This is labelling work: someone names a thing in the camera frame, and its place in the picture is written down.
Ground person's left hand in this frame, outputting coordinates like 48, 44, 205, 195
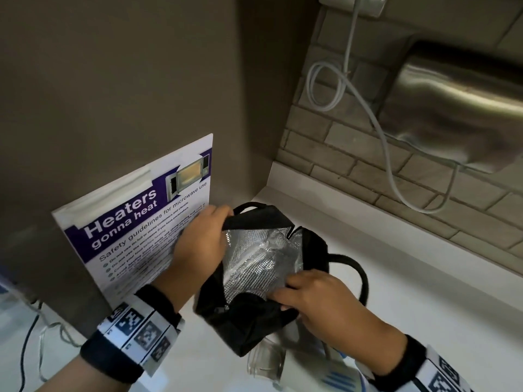
162, 204, 234, 291

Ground white wall socket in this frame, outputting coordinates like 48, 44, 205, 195
318, 0, 388, 19

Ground thin loose cables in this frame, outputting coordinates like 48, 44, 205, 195
18, 296, 85, 383

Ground white power cable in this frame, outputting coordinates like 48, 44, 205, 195
306, 0, 461, 215

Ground person's right forearm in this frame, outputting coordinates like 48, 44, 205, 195
366, 324, 409, 378

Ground purple and white poster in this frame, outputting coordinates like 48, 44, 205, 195
51, 133, 215, 311

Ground steel wall hand dryer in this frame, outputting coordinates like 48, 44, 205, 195
378, 38, 523, 174

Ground person's right hand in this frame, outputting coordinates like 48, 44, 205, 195
269, 269, 387, 364

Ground person's left forearm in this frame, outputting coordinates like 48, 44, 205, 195
0, 275, 195, 392

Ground right wristband with marker tags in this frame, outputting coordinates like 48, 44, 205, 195
369, 334, 475, 392

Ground blue and white hair dryer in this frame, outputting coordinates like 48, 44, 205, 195
246, 336, 365, 392

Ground black fabric bag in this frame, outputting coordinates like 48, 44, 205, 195
192, 201, 371, 358

